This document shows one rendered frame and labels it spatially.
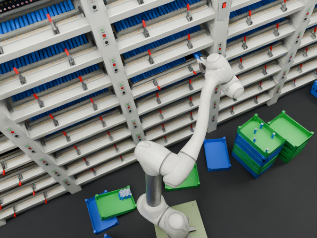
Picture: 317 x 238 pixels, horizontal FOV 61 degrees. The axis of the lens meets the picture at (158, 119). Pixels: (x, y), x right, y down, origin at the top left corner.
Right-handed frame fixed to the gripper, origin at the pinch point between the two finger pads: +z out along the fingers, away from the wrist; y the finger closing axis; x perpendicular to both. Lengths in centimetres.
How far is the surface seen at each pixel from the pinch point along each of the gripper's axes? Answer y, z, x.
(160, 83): 28.7, 7.5, 8.3
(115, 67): 54, -1, -20
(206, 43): -5.2, 1.4, -10.6
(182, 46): 9.5, 5.0, -12.6
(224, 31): -17.7, 0.0, -14.8
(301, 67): -108, 21, 61
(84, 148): 97, 20, 46
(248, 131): -27, -14, 69
